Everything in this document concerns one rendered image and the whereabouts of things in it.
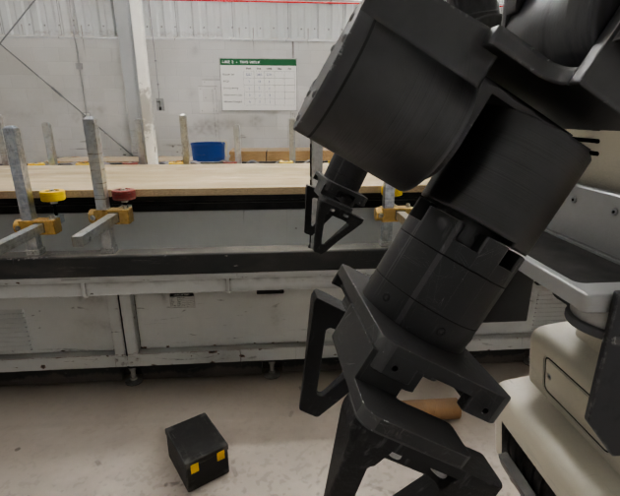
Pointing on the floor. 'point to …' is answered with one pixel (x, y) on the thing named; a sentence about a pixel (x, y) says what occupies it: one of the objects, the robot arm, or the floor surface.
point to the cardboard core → (447, 409)
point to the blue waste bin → (209, 151)
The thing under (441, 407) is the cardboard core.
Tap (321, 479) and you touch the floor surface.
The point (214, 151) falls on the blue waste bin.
